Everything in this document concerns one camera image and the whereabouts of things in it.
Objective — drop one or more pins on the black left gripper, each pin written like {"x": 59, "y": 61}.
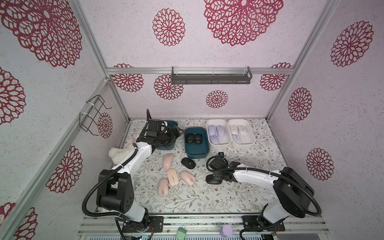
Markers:
{"x": 173, "y": 136}

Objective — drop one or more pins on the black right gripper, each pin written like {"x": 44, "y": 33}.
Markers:
{"x": 217, "y": 172}

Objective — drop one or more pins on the black mouse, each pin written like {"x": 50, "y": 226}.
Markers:
{"x": 188, "y": 163}
{"x": 210, "y": 179}
{"x": 198, "y": 138}
{"x": 190, "y": 138}

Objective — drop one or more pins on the teal storage box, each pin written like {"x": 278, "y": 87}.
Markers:
{"x": 167, "y": 136}
{"x": 197, "y": 151}

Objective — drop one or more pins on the white mouse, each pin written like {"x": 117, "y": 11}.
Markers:
{"x": 242, "y": 129}
{"x": 237, "y": 139}
{"x": 234, "y": 129}

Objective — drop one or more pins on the large purple mouse bottom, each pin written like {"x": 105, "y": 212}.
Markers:
{"x": 221, "y": 131}

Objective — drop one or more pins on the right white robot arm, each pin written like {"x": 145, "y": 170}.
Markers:
{"x": 295, "y": 197}

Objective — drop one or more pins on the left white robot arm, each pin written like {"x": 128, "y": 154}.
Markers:
{"x": 115, "y": 190}

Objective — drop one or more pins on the left white storage box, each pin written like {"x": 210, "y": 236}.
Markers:
{"x": 224, "y": 142}

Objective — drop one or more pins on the white storage box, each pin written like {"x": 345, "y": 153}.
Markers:
{"x": 248, "y": 140}
{"x": 224, "y": 142}

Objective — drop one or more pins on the right white storage box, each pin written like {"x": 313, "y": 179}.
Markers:
{"x": 248, "y": 140}

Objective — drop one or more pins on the pink mouse top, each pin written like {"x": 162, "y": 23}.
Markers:
{"x": 167, "y": 161}

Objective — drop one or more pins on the pink mouse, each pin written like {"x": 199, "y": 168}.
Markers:
{"x": 163, "y": 188}
{"x": 187, "y": 177}
{"x": 167, "y": 161}
{"x": 173, "y": 177}

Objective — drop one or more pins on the pink mouse right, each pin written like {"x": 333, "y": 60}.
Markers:
{"x": 187, "y": 177}

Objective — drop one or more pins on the pink mouse middle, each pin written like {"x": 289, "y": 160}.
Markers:
{"x": 173, "y": 177}

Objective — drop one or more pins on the floral table mat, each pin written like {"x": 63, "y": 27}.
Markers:
{"x": 203, "y": 197}

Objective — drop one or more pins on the purple round cap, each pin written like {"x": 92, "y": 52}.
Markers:
{"x": 226, "y": 231}

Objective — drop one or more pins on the pink mouse bottom left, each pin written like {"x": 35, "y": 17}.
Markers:
{"x": 163, "y": 188}

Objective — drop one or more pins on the white plush dog toy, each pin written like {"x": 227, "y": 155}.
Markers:
{"x": 118, "y": 155}

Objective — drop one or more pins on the green connector block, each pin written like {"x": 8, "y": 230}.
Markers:
{"x": 181, "y": 234}

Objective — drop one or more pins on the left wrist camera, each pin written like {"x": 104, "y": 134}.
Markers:
{"x": 156, "y": 127}

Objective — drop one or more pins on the black wire wall rack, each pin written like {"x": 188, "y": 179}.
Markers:
{"x": 89, "y": 118}

